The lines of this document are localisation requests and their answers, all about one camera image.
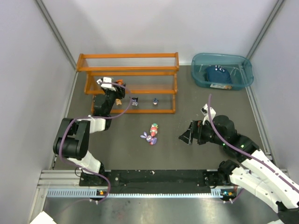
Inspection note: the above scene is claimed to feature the label card in tub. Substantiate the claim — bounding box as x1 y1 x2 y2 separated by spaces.
210 84 232 90

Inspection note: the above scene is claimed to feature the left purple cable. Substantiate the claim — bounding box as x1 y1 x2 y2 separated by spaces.
58 82 133 203

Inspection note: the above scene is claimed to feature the small blue shark toy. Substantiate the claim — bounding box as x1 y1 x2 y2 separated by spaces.
153 98 158 105

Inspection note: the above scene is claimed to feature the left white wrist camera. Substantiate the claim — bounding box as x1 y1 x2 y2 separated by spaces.
96 77 116 91

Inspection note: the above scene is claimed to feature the orange tiger toy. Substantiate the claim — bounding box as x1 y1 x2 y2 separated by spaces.
116 79 124 85

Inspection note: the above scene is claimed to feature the orange rabbit toy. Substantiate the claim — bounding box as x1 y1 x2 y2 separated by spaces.
115 99 122 105

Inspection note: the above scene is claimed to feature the grey slotted cable duct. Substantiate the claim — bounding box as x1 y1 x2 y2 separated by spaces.
47 189 223 198

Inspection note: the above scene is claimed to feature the purple cable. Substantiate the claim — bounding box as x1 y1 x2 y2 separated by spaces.
207 94 299 203
58 82 133 203

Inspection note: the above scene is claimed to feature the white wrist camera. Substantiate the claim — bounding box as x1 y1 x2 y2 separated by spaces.
96 77 116 91
201 104 216 124

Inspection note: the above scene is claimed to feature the black purple cat toy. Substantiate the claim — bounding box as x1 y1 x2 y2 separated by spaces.
131 98 138 106

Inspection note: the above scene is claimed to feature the red green carrot toy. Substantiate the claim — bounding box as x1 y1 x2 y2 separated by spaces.
150 123 158 137

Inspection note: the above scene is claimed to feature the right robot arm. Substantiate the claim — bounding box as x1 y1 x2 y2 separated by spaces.
179 115 299 224

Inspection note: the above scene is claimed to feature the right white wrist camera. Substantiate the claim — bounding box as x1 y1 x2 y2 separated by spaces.
201 104 216 124

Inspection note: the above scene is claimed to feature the teal plastic tub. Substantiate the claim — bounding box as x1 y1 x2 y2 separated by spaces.
191 53 254 91

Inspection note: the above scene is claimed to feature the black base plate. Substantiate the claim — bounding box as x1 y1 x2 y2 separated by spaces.
78 169 247 194

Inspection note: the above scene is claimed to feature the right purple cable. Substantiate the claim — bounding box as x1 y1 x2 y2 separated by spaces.
207 94 299 203

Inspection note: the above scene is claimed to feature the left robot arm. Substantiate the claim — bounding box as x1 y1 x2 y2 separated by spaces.
53 82 126 175

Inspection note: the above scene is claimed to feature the orange wooden shelf rack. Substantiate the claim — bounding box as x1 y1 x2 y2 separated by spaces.
76 52 179 114

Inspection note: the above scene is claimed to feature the purple bunny toy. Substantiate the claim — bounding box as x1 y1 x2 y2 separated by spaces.
140 132 157 145

